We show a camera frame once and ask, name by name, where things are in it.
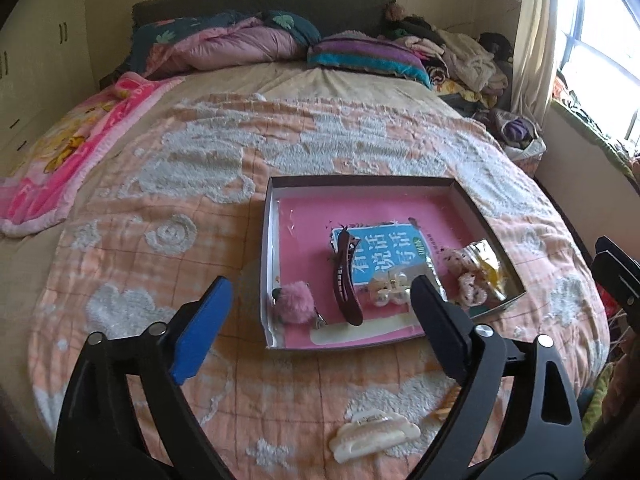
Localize floral fabric basket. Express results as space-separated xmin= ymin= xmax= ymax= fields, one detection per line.
xmin=490 ymin=108 xmax=547 ymax=178

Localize yellow ring toy in bag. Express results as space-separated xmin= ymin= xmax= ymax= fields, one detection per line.
xmin=459 ymin=238 xmax=522 ymax=302

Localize dark red hair clip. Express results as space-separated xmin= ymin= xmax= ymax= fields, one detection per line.
xmin=332 ymin=226 xmax=363 ymax=326

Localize peach cloud pattern quilt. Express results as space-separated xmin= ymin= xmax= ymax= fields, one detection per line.
xmin=28 ymin=94 xmax=610 ymax=479

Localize pink cartoon blanket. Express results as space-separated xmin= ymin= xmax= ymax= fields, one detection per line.
xmin=1 ymin=72 xmax=183 ymax=238

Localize blue booklet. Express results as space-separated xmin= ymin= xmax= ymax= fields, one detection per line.
xmin=347 ymin=222 xmax=446 ymax=294

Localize window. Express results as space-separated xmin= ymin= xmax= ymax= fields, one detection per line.
xmin=556 ymin=0 xmax=639 ymax=148

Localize pile of clothes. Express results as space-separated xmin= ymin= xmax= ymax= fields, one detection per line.
xmin=383 ymin=2 xmax=512 ymax=115

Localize striped purple teal pillow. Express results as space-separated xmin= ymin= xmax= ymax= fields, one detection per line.
xmin=307 ymin=32 xmax=432 ymax=89

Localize cream curtain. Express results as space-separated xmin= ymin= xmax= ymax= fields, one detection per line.
xmin=511 ymin=0 xmax=578 ymax=125

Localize cream hair claw clip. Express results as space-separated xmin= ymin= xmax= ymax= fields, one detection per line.
xmin=329 ymin=408 xmax=421 ymax=464

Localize brown tray with pink lining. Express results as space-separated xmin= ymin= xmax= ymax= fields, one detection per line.
xmin=260 ymin=176 xmax=525 ymax=351

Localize cream wardrobe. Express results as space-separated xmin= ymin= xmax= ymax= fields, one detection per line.
xmin=1 ymin=0 xmax=96 ymax=176

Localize dark grey headboard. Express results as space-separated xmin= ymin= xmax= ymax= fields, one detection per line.
xmin=131 ymin=0 xmax=395 ymax=37

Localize pink fluffy pompom clip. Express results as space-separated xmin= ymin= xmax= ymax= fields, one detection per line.
xmin=271 ymin=281 xmax=326 ymax=330

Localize purple and teal folded duvet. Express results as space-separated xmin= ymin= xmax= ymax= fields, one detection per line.
xmin=127 ymin=10 xmax=321 ymax=79

